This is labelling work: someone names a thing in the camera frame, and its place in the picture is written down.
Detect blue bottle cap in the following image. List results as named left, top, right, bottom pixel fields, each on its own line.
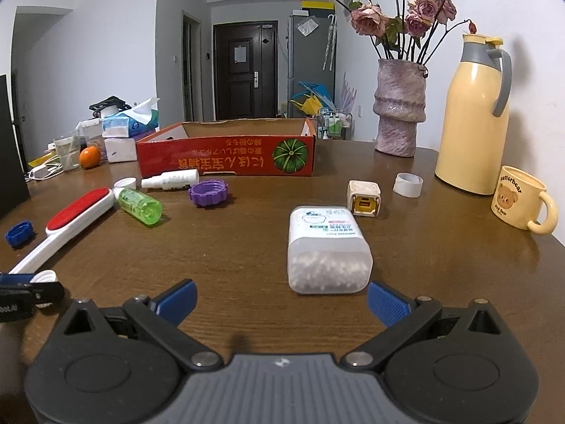
left=5, top=220, right=35, bottom=249

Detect red white lint brush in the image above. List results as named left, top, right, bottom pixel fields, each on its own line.
left=10, top=188, right=114, bottom=275

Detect white cotton swab box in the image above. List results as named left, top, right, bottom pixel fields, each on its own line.
left=287, top=206, right=374, bottom=295

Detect green plastic bottle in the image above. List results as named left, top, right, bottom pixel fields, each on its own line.
left=113, top=188, right=163, bottom=226

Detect white yellow cube charger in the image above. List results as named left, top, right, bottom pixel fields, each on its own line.
left=347, top=180, right=381, bottom=217

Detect purple bottle cap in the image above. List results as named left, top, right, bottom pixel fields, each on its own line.
left=189, top=179, right=229, bottom=207

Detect white tape roll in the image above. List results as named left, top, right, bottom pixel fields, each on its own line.
left=393, top=172, right=423, bottom=198

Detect white spray bottle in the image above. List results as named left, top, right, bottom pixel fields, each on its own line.
left=141, top=170, right=199, bottom=190

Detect white round cap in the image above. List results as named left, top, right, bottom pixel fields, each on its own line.
left=113, top=177, right=137, bottom=189

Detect black paper bag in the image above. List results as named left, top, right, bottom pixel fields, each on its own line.
left=0, top=75, right=30, bottom=217

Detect orange fruit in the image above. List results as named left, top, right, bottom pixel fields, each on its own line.
left=79, top=146, right=101, bottom=170

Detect clear drinking glass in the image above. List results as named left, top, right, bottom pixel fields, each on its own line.
left=54, top=134, right=81, bottom=171

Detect white purple tissue pack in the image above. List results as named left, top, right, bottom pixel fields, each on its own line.
left=105, top=138, right=137, bottom=164

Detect yellow bear mug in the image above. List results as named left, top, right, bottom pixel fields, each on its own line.
left=491, top=166, right=559, bottom=235

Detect red cardboard box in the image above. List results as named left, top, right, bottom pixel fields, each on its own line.
left=136, top=118, right=317, bottom=177

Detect yellow thermos jug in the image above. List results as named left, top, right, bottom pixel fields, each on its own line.
left=435, top=35, right=512, bottom=196

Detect blue tissue pack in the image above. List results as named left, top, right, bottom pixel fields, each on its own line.
left=101, top=98, right=159, bottom=138

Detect metal storage rack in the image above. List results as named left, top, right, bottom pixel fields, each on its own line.
left=316, top=108, right=353, bottom=141

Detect purple textured vase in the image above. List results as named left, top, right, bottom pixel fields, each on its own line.
left=373, top=59, right=428, bottom=158

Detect yellow blue bags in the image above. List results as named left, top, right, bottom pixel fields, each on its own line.
left=288, top=81, right=336, bottom=117

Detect dark brown door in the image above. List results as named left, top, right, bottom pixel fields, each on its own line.
left=214, top=21, right=278, bottom=120

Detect dried pink rose bouquet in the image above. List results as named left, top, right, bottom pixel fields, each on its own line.
left=282, top=0, right=486, bottom=66

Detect grey refrigerator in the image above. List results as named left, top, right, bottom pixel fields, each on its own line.
left=287, top=9, right=335, bottom=118

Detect white charger with cable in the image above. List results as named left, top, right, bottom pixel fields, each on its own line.
left=26, top=153, right=63, bottom=181

